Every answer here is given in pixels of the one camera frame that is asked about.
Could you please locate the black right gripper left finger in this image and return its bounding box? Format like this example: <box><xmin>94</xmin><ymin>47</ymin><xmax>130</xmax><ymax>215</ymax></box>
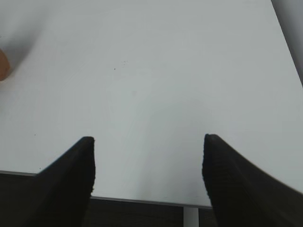
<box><xmin>0</xmin><ymin>136</ymin><xmax>96</xmax><ymax>227</ymax></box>

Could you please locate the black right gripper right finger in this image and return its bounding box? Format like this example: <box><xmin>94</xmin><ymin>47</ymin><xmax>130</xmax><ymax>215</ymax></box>
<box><xmin>202</xmin><ymin>134</ymin><xmax>303</xmax><ymax>227</ymax></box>

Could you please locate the orange soda plastic bottle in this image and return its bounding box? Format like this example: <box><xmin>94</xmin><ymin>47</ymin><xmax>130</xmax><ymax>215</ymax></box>
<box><xmin>0</xmin><ymin>50</ymin><xmax>10</xmax><ymax>81</ymax></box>

